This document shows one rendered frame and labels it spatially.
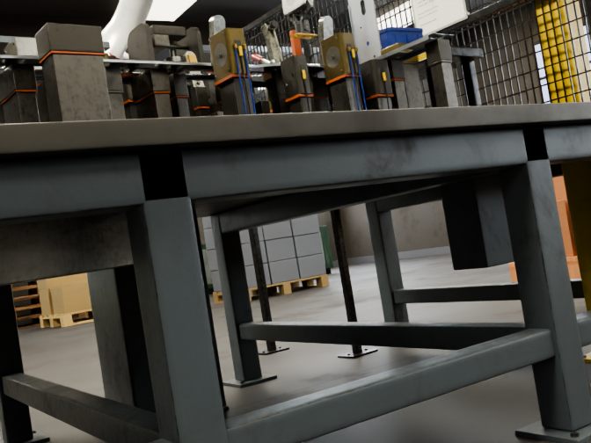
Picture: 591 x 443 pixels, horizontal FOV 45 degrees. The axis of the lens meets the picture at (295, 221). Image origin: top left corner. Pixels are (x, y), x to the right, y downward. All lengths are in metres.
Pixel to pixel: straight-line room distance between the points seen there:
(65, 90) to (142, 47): 0.60
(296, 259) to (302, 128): 6.74
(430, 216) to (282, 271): 4.55
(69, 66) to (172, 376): 0.79
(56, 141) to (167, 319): 0.30
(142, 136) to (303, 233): 6.94
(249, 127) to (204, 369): 0.38
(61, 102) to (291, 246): 6.39
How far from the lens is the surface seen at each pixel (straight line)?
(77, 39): 1.64
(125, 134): 1.03
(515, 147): 1.57
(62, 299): 8.77
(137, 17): 2.45
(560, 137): 1.69
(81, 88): 1.61
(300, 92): 1.93
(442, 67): 2.04
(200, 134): 1.08
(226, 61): 1.82
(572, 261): 4.58
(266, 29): 2.39
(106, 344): 2.42
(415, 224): 12.08
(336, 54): 2.02
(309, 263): 7.95
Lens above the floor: 0.48
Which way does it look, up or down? 2 degrees up
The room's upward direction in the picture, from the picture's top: 9 degrees counter-clockwise
